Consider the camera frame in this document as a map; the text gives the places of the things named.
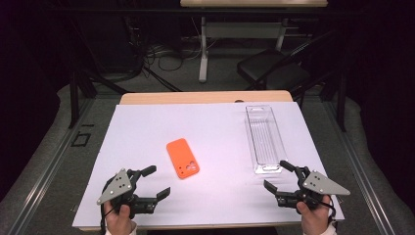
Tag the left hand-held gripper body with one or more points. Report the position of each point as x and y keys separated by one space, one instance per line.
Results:
x=117 y=186

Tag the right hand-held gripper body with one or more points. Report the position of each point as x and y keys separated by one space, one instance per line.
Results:
x=321 y=184

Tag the orange phone case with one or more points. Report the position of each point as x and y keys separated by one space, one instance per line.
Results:
x=181 y=156

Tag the clear plastic tray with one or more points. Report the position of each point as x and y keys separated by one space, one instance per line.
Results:
x=264 y=137

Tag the person's left hand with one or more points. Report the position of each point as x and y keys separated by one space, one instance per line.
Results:
x=119 y=222

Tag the person's right hand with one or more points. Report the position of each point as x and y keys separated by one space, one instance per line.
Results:
x=314 y=220

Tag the white table cover sheet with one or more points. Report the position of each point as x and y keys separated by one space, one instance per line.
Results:
x=215 y=130

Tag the black metal stand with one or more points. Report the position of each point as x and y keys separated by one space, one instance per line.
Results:
x=73 y=98
x=341 y=98

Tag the wooden table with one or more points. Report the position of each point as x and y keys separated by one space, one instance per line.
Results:
x=195 y=97

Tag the black folding chair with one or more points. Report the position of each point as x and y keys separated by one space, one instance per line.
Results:
x=270 y=70

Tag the light desk with white legs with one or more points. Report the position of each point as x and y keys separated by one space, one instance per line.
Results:
x=241 y=30

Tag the metal floor rail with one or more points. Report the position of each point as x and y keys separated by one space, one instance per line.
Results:
x=359 y=169
x=49 y=169

